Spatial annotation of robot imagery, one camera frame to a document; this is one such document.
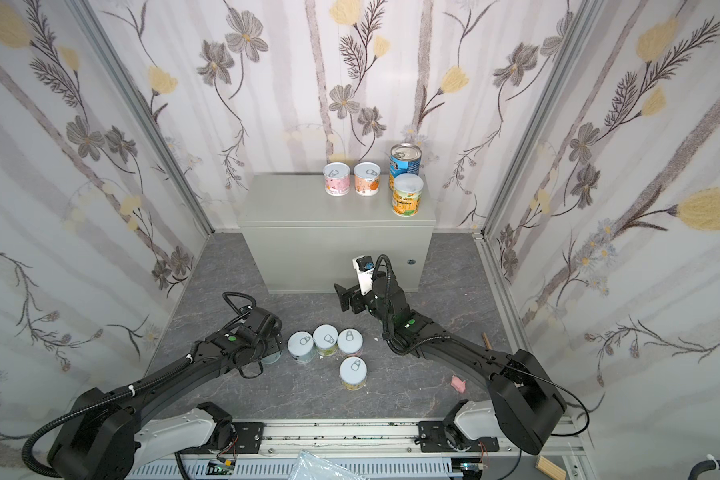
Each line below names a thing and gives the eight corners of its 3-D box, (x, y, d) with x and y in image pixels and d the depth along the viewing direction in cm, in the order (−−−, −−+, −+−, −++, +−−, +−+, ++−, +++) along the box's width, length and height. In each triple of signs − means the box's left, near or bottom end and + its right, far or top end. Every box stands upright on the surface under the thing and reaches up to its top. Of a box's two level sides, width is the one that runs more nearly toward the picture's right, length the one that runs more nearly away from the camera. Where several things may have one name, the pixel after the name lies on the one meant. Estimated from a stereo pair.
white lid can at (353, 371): (339, 390, 84) (338, 383, 79) (341, 364, 88) (340, 356, 84) (367, 390, 84) (367, 383, 79) (367, 364, 89) (367, 356, 84)
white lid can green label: (313, 356, 90) (311, 348, 85) (316, 333, 95) (314, 324, 90) (337, 356, 90) (336, 348, 85) (338, 333, 95) (337, 324, 90)
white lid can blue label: (289, 363, 89) (285, 354, 84) (293, 339, 93) (289, 330, 88) (313, 363, 89) (310, 354, 84) (316, 339, 94) (313, 330, 88)
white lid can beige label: (346, 363, 88) (345, 355, 84) (335, 343, 92) (333, 334, 88) (366, 351, 91) (366, 343, 86) (354, 332, 95) (354, 323, 90)
